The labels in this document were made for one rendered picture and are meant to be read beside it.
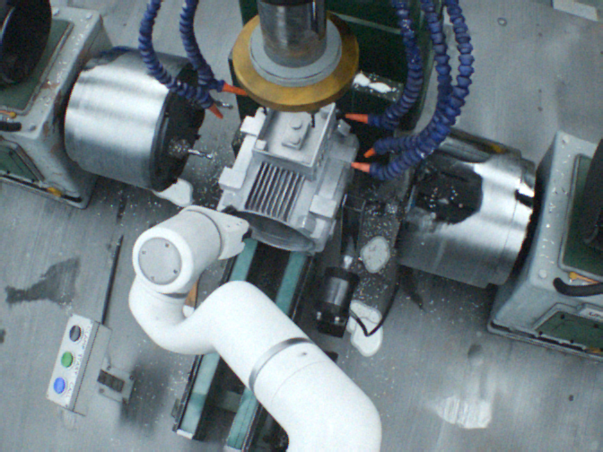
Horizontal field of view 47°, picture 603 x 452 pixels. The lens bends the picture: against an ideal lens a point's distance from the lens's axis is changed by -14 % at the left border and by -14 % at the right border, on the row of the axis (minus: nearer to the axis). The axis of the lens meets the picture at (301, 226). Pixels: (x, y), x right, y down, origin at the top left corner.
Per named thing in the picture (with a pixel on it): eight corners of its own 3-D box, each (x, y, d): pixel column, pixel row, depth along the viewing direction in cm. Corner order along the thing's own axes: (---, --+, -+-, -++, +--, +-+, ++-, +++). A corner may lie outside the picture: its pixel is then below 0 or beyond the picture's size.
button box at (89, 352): (88, 321, 130) (69, 310, 126) (113, 329, 126) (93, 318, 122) (63, 405, 125) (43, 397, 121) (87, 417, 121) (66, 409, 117)
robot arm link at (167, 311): (271, 445, 90) (160, 308, 111) (336, 345, 87) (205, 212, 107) (215, 445, 84) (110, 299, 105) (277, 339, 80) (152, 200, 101)
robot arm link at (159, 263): (202, 287, 109) (231, 230, 107) (172, 312, 96) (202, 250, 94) (152, 256, 110) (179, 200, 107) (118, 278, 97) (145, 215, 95)
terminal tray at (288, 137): (277, 105, 134) (275, 86, 127) (337, 122, 133) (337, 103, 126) (252, 166, 131) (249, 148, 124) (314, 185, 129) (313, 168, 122)
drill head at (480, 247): (381, 143, 148) (389, 81, 125) (570, 204, 143) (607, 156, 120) (344, 265, 141) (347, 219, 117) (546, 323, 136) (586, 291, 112)
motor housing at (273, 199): (261, 135, 149) (253, 90, 131) (358, 165, 147) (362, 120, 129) (222, 231, 143) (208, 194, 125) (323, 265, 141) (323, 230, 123)
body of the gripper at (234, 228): (159, 252, 112) (182, 238, 123) (223, 273, 110) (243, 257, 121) (169, 203, 110) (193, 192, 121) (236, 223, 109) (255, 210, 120)
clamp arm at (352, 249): (343, 244, 134) (346, 188, 110) (360, 249, 134) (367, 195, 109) (336, 264, 133) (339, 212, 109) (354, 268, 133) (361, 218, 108)
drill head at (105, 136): (82, 70, 157) (53, 12, 133) (233, 102, 152) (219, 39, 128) (36, 170, 149) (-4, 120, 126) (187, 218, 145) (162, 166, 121)
